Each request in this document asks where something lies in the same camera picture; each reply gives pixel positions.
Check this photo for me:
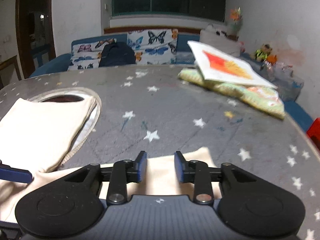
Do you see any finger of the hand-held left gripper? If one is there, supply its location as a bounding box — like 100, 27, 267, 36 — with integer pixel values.
0, 159, 33, 184

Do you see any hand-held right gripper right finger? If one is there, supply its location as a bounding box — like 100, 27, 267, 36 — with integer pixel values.
174, 151, 258, 205

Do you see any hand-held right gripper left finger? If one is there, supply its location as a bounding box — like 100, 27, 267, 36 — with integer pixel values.
64, 151, 148, 205

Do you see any cream garment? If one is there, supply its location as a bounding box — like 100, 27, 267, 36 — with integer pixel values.
0, 97, 223, 223

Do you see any grey star tablecloth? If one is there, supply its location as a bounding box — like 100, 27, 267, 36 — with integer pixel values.
0, 64, 320, 240

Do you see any silver cooktop rim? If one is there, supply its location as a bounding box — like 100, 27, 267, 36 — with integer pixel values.
32, 90, 101, 153

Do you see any black round induction cooktop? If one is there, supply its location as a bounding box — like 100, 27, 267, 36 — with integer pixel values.
40, 93, 87, 103

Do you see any green patterned cloth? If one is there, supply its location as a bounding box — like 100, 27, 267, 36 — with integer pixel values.
177, 69, 287, 119

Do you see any wooden sideboard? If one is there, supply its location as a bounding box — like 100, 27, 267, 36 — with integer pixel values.
0, 55, 22, 88

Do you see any white book with orange print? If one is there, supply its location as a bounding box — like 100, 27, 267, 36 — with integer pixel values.
187, 40, 278, 89

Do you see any black backpack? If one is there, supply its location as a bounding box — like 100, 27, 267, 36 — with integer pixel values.
98, 42, 137, 67

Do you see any grey pillow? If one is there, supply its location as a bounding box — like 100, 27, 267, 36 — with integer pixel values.
200, 27, 242, 58

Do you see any clear plastic bag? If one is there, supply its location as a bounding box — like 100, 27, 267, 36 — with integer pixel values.
265, 62, 304, 101

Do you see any red stool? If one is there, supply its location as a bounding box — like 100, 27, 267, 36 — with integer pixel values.
306, 117, 320, 151

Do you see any panda plush toy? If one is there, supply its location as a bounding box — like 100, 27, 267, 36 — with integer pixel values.
207, 24, 228, 37

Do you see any small plush toy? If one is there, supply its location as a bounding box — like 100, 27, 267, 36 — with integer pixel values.
255, 44, 278, 63

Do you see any colourful pinwheel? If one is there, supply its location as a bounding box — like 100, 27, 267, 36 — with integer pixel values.
229, 7, 244, 30

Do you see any wooden door frame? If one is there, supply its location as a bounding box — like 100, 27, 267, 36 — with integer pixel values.
15, 0, 57, 79

